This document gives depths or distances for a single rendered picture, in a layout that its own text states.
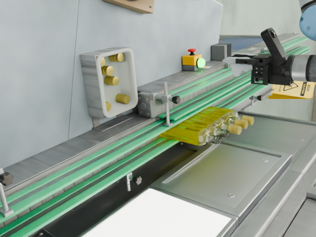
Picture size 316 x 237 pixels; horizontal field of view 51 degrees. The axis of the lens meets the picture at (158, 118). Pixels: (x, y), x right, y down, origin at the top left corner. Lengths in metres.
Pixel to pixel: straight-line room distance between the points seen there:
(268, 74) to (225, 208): 0.42
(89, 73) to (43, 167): 0.35
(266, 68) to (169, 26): 0.64
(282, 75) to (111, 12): 0.64
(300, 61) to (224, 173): 0.50
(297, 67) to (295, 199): 0.44
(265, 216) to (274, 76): 0.41
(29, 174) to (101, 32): 0.56
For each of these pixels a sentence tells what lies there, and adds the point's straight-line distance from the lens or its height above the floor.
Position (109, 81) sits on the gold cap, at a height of 0.80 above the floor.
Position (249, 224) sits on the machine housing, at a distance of 1.03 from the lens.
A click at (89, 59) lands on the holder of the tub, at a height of 0.80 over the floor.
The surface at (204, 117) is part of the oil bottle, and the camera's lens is 1.36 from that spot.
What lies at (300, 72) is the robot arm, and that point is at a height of 1.41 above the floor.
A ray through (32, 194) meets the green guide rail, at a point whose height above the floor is 0.93.
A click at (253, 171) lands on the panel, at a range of 1.28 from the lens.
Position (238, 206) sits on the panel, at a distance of 1.08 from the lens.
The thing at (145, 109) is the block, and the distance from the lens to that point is 1.29.
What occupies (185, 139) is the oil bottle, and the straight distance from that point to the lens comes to 1.27.
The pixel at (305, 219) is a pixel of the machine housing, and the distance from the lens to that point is 1.15.
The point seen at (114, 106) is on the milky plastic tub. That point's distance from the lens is 1.25.
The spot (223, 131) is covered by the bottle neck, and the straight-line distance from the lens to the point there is 1.26.
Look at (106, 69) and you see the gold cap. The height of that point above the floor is 0.81.
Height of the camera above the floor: 1.68
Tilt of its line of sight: 37 degrees down
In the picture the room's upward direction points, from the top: 101 degrees clockwise
